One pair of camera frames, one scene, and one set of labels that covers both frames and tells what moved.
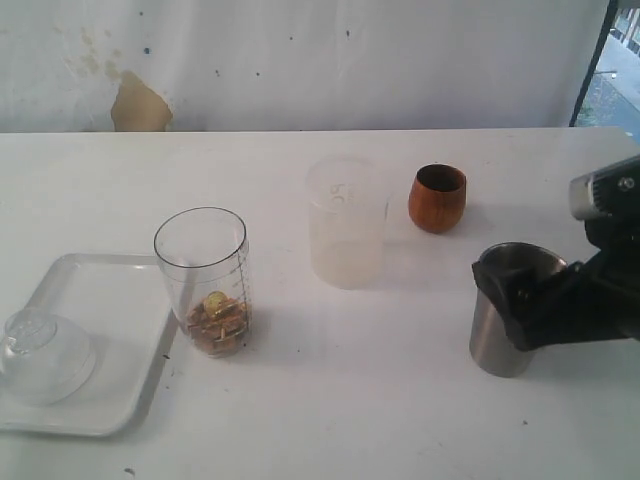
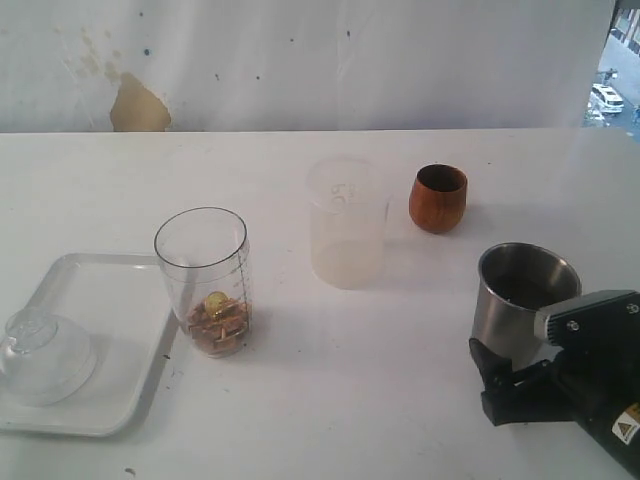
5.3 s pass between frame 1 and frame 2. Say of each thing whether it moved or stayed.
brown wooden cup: stayed
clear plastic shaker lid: stayed
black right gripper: moved
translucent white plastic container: stayed
